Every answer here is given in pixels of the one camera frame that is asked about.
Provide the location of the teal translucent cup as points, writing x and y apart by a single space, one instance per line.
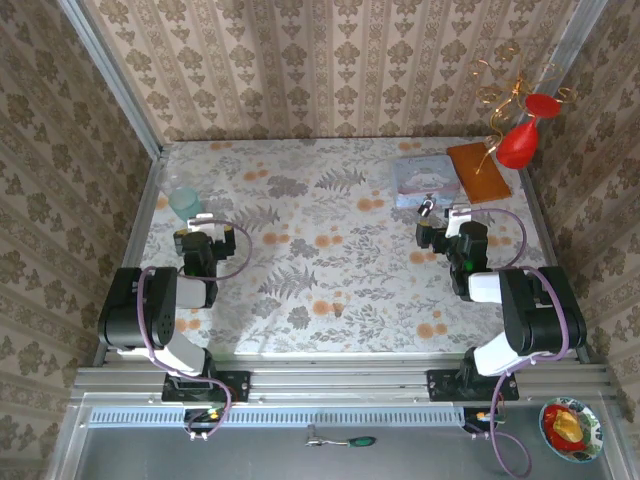
186 206

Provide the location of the aluminium profile frame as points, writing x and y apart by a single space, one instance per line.
350 382

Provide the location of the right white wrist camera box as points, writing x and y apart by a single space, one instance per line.
456 220

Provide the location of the floral tablecloth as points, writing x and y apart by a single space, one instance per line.
325 165

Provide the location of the red yellow snack wrapper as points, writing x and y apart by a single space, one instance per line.
565 425

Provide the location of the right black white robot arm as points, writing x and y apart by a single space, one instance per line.
540 310

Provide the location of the red wine glass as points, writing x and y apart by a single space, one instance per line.
517 145

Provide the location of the pastel cartoon tin box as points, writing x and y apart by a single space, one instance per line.
425 175

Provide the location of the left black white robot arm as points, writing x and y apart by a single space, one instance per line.
135 310

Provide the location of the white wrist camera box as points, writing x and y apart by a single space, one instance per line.
456 220
201 221

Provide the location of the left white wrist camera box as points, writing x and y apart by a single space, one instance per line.
201 221

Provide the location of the patterned ceramic bowl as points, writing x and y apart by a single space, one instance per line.
595 430

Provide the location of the clear plastic cup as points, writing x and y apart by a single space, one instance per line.
167 179

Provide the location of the orange wooden base board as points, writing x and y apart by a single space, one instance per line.
477 175

